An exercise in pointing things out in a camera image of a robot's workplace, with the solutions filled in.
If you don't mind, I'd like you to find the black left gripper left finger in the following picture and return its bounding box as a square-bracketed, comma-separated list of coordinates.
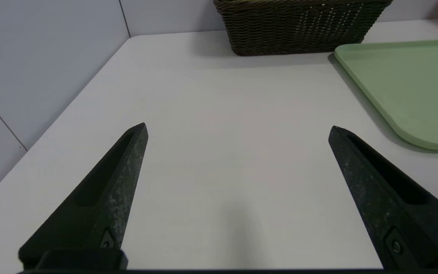
[18, 123, 149, 270]

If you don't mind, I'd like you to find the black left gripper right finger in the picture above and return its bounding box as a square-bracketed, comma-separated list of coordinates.
[328, 126, 438, 271]

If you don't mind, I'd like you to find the dark brown wicker basket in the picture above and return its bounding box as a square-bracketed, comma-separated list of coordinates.
[213, 0, 394, 57]

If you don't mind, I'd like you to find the light green plastic tray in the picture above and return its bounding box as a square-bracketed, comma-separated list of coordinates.
[334, 39, 438, 151]

